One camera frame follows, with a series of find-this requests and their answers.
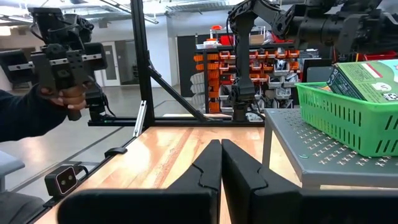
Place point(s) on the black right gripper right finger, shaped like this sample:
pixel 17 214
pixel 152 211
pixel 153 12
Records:
pixel 264 202

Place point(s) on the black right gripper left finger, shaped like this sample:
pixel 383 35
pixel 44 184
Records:
pixel 186 202

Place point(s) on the green marker box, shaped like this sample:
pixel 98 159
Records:
pixel 367 77

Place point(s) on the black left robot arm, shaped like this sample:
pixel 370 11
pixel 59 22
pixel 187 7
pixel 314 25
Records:
pixel 245 62

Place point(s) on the grey office chair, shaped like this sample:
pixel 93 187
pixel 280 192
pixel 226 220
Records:
pixel 15 208

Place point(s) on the grey perforated metal shelf riser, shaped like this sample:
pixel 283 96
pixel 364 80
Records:
pixel 311 146

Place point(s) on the black table clamp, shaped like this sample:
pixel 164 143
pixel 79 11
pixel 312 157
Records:
pixel 115 151

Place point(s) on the green plastic mesh basket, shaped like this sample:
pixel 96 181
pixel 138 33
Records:
pixel 342 124

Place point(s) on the orange parts bin rack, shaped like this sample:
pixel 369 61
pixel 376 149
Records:
pixel 214 74

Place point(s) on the person's hand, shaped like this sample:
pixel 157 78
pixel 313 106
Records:
pixel 66 99

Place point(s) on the silver metal bracket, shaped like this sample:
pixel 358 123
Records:
pixel 140 118

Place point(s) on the black table-level camera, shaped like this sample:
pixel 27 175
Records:
pixel 60 182

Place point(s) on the black aluminium frame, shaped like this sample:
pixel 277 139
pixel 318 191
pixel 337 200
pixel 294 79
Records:
pixel 143 62

